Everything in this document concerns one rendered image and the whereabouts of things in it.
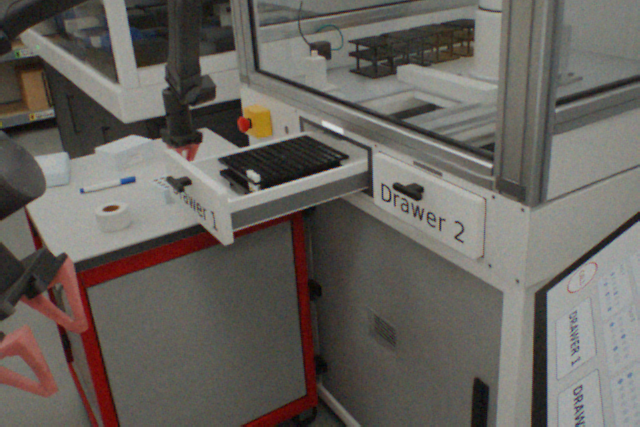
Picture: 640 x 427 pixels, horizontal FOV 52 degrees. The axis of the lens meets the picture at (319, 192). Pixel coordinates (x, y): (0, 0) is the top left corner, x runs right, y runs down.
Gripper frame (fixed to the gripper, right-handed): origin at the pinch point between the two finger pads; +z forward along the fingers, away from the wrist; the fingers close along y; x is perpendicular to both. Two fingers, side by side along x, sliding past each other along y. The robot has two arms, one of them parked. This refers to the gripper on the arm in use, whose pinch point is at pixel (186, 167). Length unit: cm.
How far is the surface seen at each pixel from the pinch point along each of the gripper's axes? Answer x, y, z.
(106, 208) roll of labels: 22.9, -4.3, 1.4
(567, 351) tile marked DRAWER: 20, -113, -20
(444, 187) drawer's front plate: -13, -70, -12
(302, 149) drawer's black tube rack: -12.7, -31.0, -8.8
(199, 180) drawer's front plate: 14.4, -34.0, -11.4
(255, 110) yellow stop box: -20.7, -1.6, -9.5
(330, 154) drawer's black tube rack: -14.9, -37.7, -8.7
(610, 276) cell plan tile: 12, -112, -24
